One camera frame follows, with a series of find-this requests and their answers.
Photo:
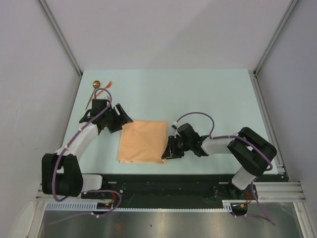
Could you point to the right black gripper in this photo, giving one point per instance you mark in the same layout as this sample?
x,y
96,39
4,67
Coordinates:
x,y
169,153

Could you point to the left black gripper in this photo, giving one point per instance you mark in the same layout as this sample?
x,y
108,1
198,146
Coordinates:
x,y
121,119

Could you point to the orange cloth napkin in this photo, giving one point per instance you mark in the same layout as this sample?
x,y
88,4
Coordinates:
x,y
143,142

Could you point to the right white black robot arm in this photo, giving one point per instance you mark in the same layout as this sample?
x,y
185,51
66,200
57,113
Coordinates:
x,y
253,152

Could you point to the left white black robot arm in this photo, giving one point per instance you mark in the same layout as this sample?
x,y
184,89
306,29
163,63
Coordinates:
x,y
61,173

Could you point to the orange plastic fork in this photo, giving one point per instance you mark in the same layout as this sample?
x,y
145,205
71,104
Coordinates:
x,y
100,91

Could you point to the copper spoon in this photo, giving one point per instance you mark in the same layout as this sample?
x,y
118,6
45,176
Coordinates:
x,y
96,85

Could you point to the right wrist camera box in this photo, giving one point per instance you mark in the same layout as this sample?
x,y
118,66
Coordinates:
x,y
176,126

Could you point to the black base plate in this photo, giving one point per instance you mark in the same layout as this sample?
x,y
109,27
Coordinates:
x,y
170,191

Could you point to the slotted cable duct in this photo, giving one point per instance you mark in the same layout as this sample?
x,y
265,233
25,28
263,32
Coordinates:
x,y
101,207

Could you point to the left aluminium frame post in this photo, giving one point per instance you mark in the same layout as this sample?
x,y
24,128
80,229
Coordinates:
x,y
48,14

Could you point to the aluminium frame post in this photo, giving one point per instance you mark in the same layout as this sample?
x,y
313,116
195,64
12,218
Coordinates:
x,y
277,34
48,14

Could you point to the right aluminium frame post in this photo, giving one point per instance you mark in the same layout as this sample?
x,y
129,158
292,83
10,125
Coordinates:
x,y
277,34

